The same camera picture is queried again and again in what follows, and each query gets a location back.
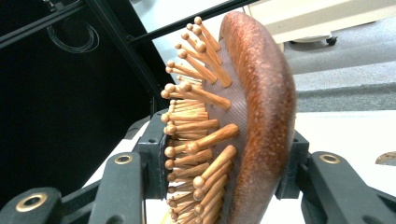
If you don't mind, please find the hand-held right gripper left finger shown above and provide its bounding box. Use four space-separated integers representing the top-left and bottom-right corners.
136 108 171 200

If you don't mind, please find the wooden bristle hairbrush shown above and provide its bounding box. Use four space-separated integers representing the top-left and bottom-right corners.
160 11 297 224

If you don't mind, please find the small brown object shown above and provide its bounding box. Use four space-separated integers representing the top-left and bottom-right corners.
375 150 396 167

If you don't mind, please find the black curtain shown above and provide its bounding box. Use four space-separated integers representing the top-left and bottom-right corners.
0 0 163 209

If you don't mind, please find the coiled black cable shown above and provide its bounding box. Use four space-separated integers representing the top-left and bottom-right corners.
46 21 101 54

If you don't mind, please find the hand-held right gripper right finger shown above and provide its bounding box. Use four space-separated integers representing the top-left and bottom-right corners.
275 130 311 200

